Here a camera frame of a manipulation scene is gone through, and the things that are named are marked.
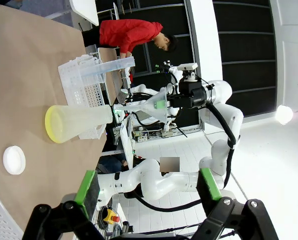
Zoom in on clear plastic graduated cylinder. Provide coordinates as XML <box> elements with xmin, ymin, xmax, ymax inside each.
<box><xmin>77</xmin><ymin>56</ymin><xmax>136</xmax><ymax>85</ymax></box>

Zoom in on yellow emergency stop button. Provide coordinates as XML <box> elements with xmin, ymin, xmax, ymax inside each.
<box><xmin>102</xmin><ymin>208</ymin><xmax>121</xmax><ymax>225</ymax></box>

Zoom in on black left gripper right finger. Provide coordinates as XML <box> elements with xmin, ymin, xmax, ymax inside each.
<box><xmin>192</xmin><ymin>167</ymin><xmax>279</xmax><ymax>240</ymax></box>

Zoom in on white perforated basket without funnel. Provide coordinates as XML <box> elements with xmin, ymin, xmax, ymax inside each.
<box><xmin>0</xmin><ymin>183</ymin><xmax>23</xmax><ymax>240</ymax></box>

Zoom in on person in red jacket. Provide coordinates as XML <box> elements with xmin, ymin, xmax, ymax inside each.
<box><xmin>83</xmin><ymin>19</ymin><xmax>179</xmax><ymax>60</ymax></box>

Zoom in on brown background table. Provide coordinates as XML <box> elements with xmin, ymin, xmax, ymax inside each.
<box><xmin>98</xmin><ymin>46</ymin><xmax>123</xmax><ymax>106</ymax></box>

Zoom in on large white side table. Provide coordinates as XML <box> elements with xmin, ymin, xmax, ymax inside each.
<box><xmin>68</xmin><ymin>0</ymin><xmax>100</xmax><ymax>27</ymax></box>

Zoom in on white round flask cap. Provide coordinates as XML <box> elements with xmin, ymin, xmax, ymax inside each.
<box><xmin>2</xmin><ymin>145</ymin><xmax>26</xmax><ymax>175</ymax></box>

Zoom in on white equipment desk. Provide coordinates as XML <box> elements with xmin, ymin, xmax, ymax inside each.
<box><xmin>119</xmin><ymin>116</ymin><xmax>135</xmax><ymax>170</ymax></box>

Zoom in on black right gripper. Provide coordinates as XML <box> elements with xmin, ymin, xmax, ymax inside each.
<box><xmin>155</xmin><ymin>81</ymin><xmax>208</xmax><ymax>110</ymax></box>

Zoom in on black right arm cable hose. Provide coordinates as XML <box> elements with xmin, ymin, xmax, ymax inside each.
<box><xmin>125</xmin><ymin>102</ymin><xmax>241</xmax><ymax>213</ymax></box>

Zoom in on white background robot arms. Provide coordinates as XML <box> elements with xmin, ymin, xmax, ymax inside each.
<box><xmin>118</xmin><ymin>64</ymin><xmax>183</xmax><ymax>131</ymax></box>

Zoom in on white perforated basket for funnel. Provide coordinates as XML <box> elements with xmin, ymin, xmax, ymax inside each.
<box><xmin>57</xmin><ymin>54</ymin><xmax>107</xmax><ymax>140</ymax></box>

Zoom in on translucent plastic conical flask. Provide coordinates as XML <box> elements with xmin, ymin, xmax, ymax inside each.
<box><xmin>44</xmin><ymin>104</ymin><xmax>114</xmax><ymax>144</ymax></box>

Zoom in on clear plastic funnel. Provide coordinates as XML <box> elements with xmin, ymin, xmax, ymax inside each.
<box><xmin>113</xmin><ymin>86</ymin><xmax>169</xmax><ymax>125</ymax></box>

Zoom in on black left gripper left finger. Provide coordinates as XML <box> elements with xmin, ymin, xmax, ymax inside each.
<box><xmin>22</xmin><ymin>169</ymin><xmax>107</xmax><ymax>240</ymax></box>

